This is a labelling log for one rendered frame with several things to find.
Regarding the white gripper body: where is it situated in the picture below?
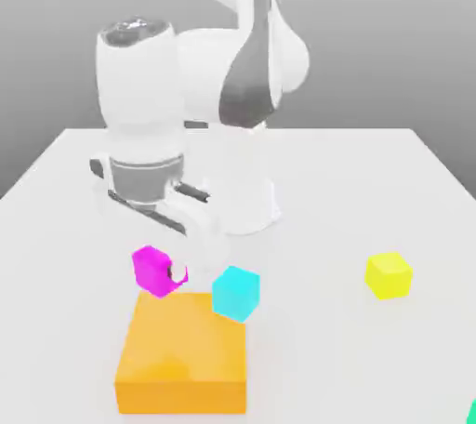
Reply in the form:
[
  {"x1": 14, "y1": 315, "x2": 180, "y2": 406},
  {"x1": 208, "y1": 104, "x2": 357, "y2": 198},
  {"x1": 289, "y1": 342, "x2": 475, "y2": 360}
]
[{"x1": 106, "y1": 188, "x2": 226, "y2": 271}]

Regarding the small magenta cube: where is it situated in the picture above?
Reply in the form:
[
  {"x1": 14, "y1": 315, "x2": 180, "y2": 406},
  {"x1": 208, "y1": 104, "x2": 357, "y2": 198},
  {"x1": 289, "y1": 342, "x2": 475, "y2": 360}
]
[{"x1": 131, "y1": 244, "x2": 190, "y2": 299}]

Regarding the small cyan cube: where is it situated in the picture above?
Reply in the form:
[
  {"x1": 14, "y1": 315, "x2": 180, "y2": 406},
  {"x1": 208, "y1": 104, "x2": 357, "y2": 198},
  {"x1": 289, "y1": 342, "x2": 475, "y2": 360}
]
[{"x1": 211, "y1": 264, "x2": 261, "y2": 325}]

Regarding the small yellow cube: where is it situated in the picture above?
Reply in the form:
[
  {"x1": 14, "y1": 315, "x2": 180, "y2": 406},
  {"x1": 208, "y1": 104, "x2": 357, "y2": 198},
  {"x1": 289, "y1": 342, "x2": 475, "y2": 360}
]
[{"x1": 364, "y1": 251, "x2": 415, "y2": 301}]

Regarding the large orange box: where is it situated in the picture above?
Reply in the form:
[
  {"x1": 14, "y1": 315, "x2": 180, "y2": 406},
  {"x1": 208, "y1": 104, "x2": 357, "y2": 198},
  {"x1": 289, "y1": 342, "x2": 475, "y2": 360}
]
[{"x1": 113, "y1": 291, "x2": 247, "y2": 416}]

